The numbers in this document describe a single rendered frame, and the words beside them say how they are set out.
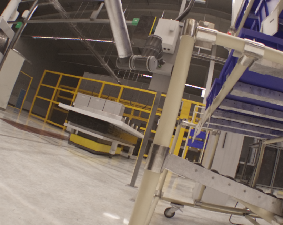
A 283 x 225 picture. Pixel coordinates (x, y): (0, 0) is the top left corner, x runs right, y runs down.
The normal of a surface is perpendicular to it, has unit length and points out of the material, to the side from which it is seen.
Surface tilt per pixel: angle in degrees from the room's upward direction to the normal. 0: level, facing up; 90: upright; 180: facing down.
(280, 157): 90
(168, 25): 90
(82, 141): 90
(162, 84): 90
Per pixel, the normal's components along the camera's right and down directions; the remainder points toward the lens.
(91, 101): -0.17, -0.25
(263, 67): -0.23, 0.95
